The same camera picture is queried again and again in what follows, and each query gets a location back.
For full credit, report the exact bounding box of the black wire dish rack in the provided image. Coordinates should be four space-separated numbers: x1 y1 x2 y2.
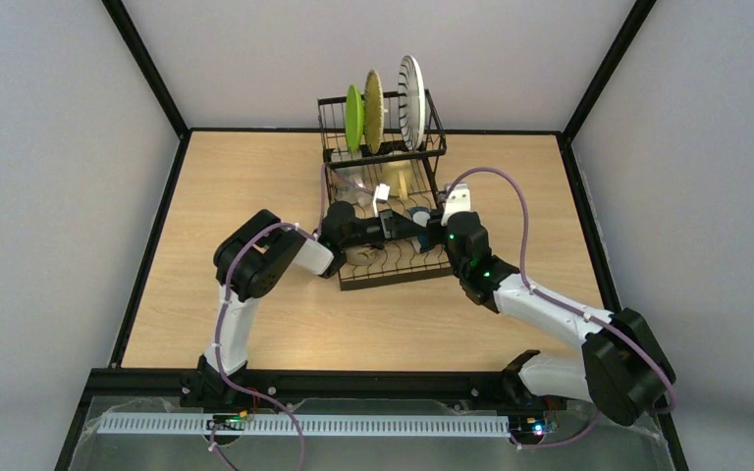
317 91 451 291

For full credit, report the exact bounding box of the purple cable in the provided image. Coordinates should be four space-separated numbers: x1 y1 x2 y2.
442 167 677 451
207 163 378 471

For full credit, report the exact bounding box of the round bamboo tray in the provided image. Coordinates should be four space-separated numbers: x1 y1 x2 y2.
363 69 385 155

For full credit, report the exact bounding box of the right circuit board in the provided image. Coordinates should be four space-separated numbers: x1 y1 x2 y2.
509 416 559 439

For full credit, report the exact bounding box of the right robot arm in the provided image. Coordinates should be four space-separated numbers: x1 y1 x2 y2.
443 211 676 426

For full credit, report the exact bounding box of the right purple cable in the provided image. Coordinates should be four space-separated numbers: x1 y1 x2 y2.
442 167 677 451

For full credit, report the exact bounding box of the white slotted cable duct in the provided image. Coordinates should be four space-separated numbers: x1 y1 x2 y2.
96 412 510 438

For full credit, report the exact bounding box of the green plate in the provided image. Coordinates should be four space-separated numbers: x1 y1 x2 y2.
345 84 365 152

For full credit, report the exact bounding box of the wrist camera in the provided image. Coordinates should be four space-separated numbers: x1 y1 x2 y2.
441 183 471 227
371 183 391 217

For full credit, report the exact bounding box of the clear glass cup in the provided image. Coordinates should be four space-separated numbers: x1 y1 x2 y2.
331 166 372 207

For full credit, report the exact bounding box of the blue striped white plate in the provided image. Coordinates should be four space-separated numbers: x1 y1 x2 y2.
398 55 426 151

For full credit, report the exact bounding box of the white bowl dark rim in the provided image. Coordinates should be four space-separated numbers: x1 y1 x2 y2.
406 206 446 254

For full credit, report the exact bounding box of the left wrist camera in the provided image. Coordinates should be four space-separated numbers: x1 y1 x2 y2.
371 183 391 217

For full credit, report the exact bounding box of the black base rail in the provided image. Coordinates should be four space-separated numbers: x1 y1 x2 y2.
87 367 661 411

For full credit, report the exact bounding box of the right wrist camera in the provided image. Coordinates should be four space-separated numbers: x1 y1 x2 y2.
441 183 471 227

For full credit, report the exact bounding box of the white ceramic bowl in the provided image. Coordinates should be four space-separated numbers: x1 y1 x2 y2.
345 245 385 267

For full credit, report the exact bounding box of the circuit board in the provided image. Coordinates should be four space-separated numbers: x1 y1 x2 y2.
206 410 255 434
509 416 559 439

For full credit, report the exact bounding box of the left circuit board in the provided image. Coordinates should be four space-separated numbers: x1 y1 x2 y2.
206 410 255 434

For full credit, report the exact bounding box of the yellow mug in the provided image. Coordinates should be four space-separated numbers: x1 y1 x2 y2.
379 161 414 201

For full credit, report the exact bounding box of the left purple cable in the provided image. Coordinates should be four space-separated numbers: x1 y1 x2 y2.
207 163 378 471

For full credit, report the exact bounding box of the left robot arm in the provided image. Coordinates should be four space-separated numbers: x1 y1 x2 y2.
197 201 427 396

